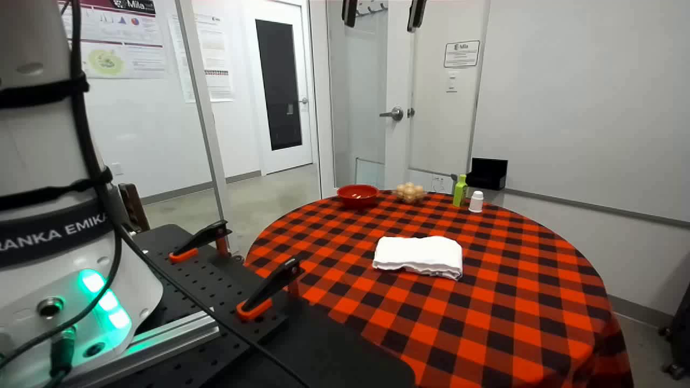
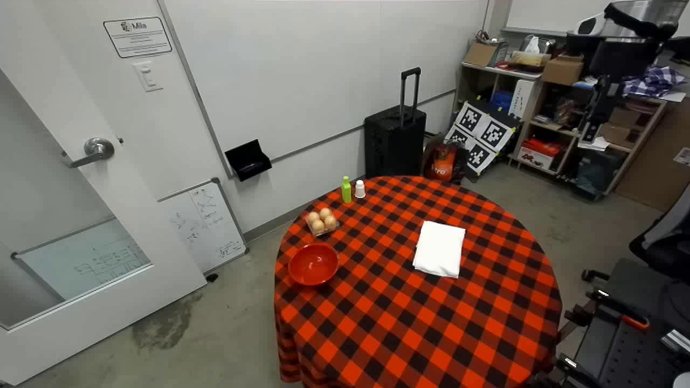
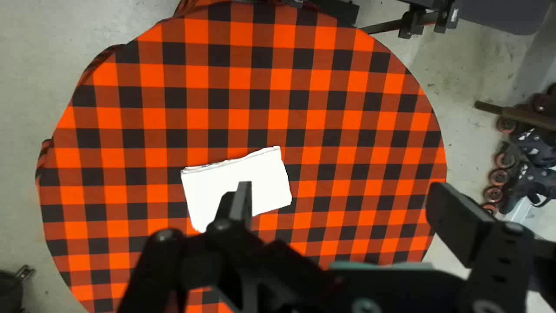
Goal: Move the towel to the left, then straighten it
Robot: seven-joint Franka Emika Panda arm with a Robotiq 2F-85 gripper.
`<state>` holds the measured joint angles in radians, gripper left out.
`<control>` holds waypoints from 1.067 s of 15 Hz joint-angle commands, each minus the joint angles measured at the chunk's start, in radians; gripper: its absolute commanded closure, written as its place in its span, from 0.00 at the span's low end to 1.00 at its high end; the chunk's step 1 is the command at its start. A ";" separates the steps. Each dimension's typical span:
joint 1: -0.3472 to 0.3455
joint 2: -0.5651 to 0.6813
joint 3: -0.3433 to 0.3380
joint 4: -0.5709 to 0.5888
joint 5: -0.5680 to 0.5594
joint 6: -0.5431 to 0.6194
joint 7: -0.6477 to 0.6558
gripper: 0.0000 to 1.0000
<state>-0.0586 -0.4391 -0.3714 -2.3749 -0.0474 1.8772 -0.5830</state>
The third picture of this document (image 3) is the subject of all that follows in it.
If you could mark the white towel with blue stripes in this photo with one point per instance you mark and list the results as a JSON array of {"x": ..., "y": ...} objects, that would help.
[{"x": 205, "y": 186}]

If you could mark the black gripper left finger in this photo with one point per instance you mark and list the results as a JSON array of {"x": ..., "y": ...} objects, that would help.
[{"x": 235, "y": 208}]

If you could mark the black tripod stand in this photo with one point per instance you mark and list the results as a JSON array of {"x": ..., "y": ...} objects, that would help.
[{"x": 438, "y": 15}]

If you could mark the black inline roller skates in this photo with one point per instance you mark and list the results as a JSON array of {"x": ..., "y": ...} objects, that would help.
[{"x": 525, "y": 165}]

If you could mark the orange black plaid tablecloth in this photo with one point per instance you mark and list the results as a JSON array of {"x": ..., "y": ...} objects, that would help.
[{"x": 358, "y": 135}]

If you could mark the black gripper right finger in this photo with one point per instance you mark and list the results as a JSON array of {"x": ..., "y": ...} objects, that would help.
[{"x": 462, "y": 227}]

